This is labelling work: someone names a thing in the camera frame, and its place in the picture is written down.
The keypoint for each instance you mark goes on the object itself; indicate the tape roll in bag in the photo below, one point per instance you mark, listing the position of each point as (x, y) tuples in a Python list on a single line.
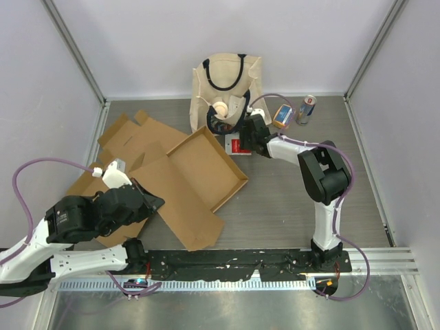
[(220, 109)]

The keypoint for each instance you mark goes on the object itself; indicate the white slotted cable duct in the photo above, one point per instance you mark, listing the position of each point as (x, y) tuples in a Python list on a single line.
[(254, 284)]

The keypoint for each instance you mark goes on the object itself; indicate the white red packet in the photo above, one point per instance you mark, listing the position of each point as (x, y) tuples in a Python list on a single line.
[(233, 145)]

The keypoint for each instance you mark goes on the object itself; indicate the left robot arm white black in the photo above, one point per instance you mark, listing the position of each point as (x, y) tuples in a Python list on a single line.
[(31, 265)]

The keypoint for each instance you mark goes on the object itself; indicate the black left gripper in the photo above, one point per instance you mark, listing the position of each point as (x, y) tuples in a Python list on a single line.
[(155, 203)]

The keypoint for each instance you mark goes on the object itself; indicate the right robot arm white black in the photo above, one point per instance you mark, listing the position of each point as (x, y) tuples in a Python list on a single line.
[(325, 175)]

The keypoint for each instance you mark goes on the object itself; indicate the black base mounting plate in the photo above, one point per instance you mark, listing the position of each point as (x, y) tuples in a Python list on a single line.
[(234, 265)]

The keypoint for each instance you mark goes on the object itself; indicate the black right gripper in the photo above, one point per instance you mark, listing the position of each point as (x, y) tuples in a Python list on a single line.
[(243, 135)]

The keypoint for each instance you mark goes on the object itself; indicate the white box in bag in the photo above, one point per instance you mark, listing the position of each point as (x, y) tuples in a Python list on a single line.
[(235, 104)]

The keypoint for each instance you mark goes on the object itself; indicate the brown cardboard box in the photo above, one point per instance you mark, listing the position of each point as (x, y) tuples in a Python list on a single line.
[(195, 179)]

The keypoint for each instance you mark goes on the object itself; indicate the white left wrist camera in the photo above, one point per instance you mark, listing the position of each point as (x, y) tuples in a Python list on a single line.
[(113, 176)]

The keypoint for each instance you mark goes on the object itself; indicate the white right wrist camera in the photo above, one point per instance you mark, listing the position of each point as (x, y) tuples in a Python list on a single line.
[(255, 111)]

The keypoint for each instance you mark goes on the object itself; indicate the beige canvas tote bag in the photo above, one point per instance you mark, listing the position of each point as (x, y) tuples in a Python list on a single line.
[(216, 79)]

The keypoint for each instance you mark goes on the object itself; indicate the silver blue drink can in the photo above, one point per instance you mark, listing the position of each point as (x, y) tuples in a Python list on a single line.
[(306, 110)]

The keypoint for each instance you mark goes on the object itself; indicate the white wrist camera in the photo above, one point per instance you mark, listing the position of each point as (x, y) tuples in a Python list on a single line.
[(113, 176), (255, 111)]

